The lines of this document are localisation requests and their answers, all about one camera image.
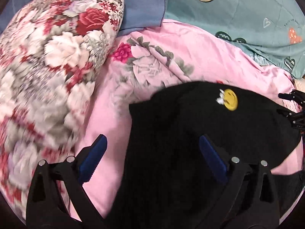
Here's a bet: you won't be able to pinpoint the black pants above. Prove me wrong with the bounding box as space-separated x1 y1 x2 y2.
106 82 304 228

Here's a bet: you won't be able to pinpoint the teal patterned blanket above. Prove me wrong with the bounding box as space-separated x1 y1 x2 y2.
165 0 304 79

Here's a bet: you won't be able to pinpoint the red floral pillow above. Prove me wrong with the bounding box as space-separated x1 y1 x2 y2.
1 0 124 220

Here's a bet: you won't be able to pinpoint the pink floral bed sheet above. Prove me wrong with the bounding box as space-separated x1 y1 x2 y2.
76 20 300 216

